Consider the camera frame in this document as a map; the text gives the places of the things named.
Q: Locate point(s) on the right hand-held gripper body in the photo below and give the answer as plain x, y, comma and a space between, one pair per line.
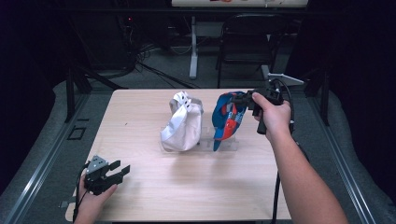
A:
275, 93

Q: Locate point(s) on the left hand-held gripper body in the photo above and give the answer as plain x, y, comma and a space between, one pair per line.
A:
98, 182

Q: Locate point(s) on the blue and orange cap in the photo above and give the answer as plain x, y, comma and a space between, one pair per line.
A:
227, 124

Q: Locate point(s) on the white and pink cap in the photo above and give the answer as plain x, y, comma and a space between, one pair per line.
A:
183, 130

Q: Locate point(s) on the person's left hand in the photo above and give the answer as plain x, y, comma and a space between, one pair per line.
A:
91, 203

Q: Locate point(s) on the person's right hand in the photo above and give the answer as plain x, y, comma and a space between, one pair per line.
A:
277, 118

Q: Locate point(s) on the black metal stand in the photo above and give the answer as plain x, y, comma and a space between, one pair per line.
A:
70, 93
324, 99

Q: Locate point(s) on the black folding chair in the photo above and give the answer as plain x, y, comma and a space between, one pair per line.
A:
246, 40

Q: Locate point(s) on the white desk leg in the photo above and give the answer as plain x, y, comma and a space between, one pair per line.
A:
193, 56

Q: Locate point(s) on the dark equipment with red light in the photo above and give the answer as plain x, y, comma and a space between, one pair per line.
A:
127, 37

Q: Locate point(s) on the aluminium floor rail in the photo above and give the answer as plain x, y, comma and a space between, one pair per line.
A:
40, 161
339, 161

